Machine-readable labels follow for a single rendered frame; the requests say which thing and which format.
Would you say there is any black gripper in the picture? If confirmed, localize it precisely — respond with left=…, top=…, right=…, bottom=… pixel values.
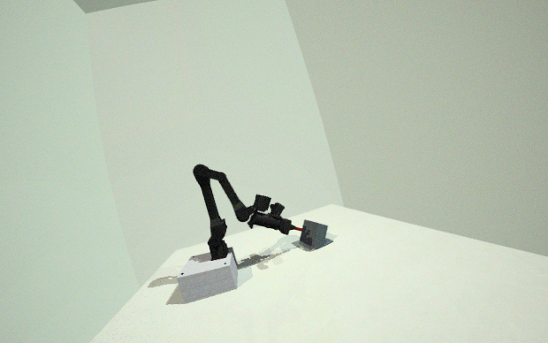
left=263, top=214, right=296, bottom=235

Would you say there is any dark grey sloped panel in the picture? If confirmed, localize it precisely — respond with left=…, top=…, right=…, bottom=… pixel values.
left=299, top=219, right=334, bottom=248

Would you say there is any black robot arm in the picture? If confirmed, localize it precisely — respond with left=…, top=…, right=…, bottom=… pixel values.
left=193, top=164, right=285, bottom=261

